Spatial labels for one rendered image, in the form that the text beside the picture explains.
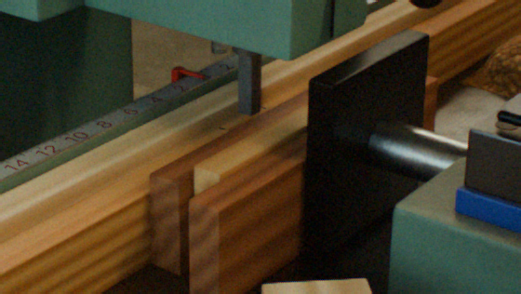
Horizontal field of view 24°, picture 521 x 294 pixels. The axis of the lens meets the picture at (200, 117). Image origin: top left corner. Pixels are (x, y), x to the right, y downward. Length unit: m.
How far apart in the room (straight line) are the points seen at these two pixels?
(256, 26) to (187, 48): 2.81
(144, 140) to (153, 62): 2.69
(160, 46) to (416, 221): 2.91
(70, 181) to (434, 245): 0.17
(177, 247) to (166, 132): 0.07
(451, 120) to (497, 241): 0.26
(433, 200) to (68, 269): 0.17
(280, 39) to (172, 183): 0.09
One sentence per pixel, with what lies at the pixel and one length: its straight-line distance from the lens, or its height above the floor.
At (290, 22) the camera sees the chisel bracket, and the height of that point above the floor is 1.02.
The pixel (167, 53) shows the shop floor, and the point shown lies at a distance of 3.36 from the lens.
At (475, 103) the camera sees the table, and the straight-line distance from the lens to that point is 0.79.
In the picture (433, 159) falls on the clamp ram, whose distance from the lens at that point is 0.58.
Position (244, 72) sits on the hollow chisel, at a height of 0.97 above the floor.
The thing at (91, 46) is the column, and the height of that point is 0.92.
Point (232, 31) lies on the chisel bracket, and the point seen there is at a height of 1.01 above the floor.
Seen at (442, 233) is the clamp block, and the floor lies 0.95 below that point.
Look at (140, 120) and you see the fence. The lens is 0.62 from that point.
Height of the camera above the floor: 1.21
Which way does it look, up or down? 24 degrees down
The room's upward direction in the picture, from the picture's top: straight up
